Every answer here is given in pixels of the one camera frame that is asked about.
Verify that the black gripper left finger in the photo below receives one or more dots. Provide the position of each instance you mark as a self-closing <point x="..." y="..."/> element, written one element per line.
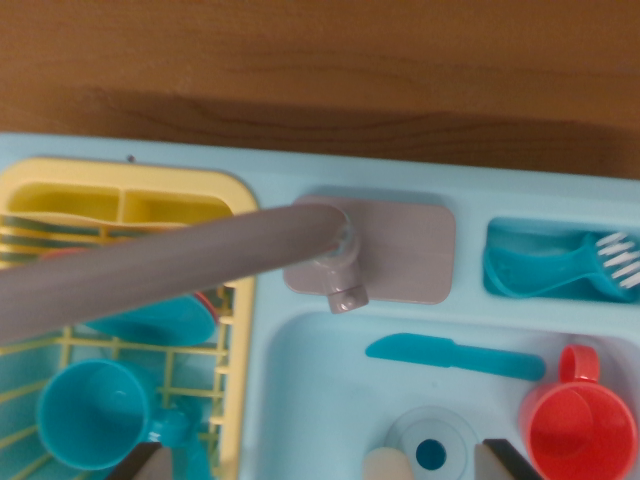
<point x="145" y="465"/>

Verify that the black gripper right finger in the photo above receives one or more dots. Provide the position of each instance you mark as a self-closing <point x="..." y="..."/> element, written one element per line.
<point x="500" y="465"/>

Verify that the cream detergent bottle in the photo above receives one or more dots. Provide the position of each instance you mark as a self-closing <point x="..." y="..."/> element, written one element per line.
<point x="387" y="465"/>

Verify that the light blue toy sink unit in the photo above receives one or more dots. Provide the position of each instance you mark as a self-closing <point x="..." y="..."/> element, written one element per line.
<point x="310" y="390"/>

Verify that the teal toy spoon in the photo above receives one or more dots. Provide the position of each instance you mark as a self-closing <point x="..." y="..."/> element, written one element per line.
<point x="197" y="450"/>

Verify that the teal toy knife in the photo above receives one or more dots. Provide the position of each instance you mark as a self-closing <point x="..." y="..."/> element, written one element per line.
<point x="440" y="352"/>

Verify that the teal toy plate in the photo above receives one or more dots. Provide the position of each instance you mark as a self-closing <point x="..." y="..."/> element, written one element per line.
<point x="160" y="322"/>

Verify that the red toy plate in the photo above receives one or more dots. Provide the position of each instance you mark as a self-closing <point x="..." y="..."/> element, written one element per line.
<point x="206" y="305"/>

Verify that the yellow plastic dish rack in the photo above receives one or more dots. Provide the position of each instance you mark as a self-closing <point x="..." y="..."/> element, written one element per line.
<point x="240" y="310"/>

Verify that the teal dish brush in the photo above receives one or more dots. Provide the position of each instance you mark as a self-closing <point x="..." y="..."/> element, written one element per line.
<point x="540" y="272"/>

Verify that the grey toy faucet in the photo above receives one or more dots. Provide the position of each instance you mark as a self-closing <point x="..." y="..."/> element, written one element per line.
<point x="175" y="260"/>

